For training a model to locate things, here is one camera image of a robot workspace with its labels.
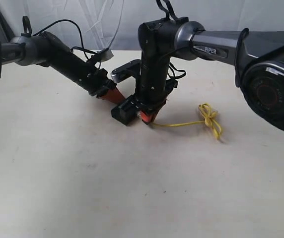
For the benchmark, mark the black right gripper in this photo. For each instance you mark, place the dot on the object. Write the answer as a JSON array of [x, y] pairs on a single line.
[[150, 96]]

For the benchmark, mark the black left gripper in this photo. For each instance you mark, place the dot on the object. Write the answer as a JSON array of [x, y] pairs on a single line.
[[101, 85]]

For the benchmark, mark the small black box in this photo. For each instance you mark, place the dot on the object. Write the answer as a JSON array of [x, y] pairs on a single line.
[[127, 111]]

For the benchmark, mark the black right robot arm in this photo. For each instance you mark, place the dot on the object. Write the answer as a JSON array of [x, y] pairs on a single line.
[[257, 58]]

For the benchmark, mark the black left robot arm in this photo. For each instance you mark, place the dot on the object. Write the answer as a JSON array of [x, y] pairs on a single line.
[[47, 50]]

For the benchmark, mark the white backdrop curtain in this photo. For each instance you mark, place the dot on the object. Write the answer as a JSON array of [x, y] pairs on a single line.
[[101, 23]]

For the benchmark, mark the black light stand pole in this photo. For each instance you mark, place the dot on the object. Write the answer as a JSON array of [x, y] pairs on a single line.
[[5, 27]]

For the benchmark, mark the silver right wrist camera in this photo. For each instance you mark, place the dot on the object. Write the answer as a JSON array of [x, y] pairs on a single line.
[[130, 69]]

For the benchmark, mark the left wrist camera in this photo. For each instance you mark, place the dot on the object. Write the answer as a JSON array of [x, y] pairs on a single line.
[[104, 55]]

